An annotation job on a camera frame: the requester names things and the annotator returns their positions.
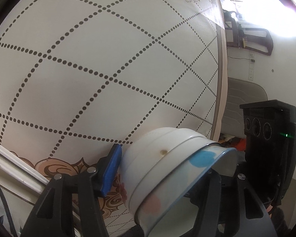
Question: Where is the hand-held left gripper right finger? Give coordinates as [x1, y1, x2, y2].
[191, 168, 278, 237]

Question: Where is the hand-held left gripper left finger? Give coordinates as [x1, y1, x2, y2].
[20, 144, 122, 237]

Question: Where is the plain white bowl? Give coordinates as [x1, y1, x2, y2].
[120, 127, 214, 214]

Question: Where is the polka dot bowl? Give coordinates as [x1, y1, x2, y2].
[134, 138, 238, 237]

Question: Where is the grey chair cushion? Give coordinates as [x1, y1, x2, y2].
[222, 77, 269, 139]

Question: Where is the floral printed tablecloth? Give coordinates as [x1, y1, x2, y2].
[0, 0, 229, 237]

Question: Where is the dark wooden chair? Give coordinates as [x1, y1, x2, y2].
[223, 10, 274, 56]

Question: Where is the white wall socket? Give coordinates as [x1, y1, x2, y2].
[248, 52, 256, 81]

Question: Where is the black cable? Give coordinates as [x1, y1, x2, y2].
[0, 170, 18, 237]

